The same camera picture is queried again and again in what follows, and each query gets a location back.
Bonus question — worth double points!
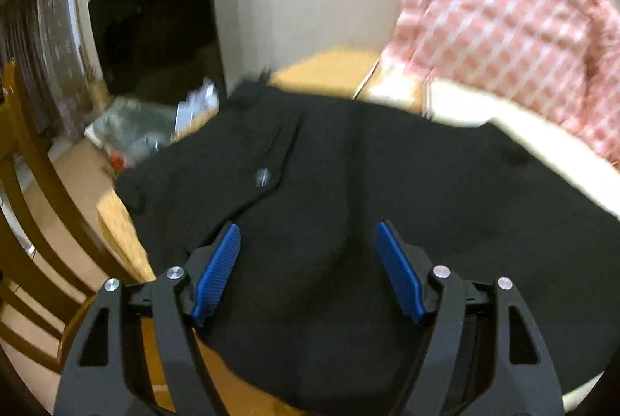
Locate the black pants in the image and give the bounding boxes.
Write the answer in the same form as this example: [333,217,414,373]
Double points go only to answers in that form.
[114,79,620,414]

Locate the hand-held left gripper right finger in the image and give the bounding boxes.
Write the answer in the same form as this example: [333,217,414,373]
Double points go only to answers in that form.
[377,221,567,416]

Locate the clear plastic bag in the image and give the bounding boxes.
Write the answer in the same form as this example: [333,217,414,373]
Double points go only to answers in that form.
[84,77,221,170]

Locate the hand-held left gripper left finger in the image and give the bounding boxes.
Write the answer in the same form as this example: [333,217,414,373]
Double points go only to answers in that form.
[52,223,242,416]

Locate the white cloth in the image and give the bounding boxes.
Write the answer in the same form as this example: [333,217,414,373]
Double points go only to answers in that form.
[426,79,620,220]

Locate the pink checkered cloth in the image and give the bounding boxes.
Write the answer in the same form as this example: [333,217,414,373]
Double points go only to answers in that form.
[385,0,620,170]

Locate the wooden chair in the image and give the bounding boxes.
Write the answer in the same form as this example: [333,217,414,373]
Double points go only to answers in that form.
[0,60,156,371]

